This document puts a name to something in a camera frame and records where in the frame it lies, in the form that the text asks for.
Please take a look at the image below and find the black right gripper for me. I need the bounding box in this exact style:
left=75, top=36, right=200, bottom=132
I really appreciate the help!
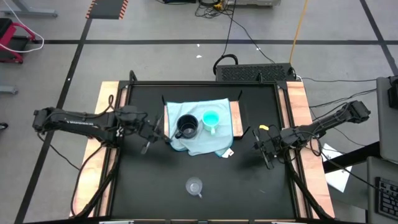
left=252, top=126, right=283, bottom=170

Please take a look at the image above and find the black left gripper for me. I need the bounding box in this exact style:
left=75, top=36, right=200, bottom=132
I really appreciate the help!
left=136, top=114, right=165, bottom=156

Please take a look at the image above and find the navy blue mug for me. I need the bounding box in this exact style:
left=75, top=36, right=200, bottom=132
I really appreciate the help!
left=174, top=114, right=200, bottom=140

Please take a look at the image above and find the teal plastic cup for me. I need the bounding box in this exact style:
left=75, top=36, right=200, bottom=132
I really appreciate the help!
left=201, top=110, right=221, bottom=136

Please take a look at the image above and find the wooden cutting board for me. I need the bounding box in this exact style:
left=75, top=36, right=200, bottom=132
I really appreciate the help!
left=160, top=90, right=251, bottom=144

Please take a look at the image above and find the wooden side board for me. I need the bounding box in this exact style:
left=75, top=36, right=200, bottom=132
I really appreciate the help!
left=284, top=80, right=336, bottom=219
left=68, top=80, right=122, bottom=218

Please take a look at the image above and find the light blue cloth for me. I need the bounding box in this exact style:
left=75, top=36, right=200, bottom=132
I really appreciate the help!
left=165, top=98, right=235, bottom=158

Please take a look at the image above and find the clear plastic measuring cup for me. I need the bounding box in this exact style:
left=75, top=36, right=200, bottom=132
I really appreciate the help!
left=185, top=177, right=204, bottom=199

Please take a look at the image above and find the black computer case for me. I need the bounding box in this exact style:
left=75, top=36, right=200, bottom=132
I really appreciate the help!
left=215, top=62, right=297, bottom=83

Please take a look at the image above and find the white paper sheet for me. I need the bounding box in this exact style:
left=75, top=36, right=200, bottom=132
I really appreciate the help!
left=321, top=142, right=353, bottom=194

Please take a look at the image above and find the grey desk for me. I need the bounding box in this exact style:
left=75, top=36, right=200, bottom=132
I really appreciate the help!
left=375, top=75, right=398, bottom=164

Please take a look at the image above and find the black keyboard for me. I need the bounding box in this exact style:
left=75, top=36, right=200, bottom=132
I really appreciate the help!
left=374, top=176, right=398, bottom=221

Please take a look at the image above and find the black mat with orange stripes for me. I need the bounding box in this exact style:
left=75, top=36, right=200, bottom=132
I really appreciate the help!
left=85, top=0, right=129, bottom=21

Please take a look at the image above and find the black desk device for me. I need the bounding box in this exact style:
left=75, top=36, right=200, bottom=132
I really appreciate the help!
left=387, top=83, right=398, bottom=110

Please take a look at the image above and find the red cart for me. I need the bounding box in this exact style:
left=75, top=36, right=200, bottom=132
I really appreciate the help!
left=0, top=17, right=37, bottom=65

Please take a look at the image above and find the long yellow cable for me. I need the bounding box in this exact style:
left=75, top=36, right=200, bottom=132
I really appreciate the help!
left=288, top=0, right=310, bottom=65

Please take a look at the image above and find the black floor cable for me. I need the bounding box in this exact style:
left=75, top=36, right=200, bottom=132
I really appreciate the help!
left=212, top=0, right=277, bottom=76

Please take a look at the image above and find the white cable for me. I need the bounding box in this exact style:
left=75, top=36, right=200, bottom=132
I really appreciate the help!
left=0, top=0, right=45, bottom=54

